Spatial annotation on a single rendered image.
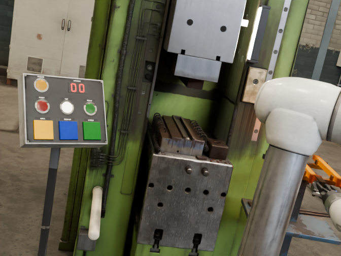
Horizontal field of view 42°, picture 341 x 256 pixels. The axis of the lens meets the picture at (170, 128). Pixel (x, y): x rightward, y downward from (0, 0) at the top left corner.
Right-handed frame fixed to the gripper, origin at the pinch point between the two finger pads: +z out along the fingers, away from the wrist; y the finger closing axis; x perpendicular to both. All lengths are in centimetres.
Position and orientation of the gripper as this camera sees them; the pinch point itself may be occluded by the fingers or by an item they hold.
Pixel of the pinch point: (318, 183)
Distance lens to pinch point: 189.9
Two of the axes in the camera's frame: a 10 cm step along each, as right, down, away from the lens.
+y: 9.8, 1.8, 0.4
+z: 0.1, -2.4, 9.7
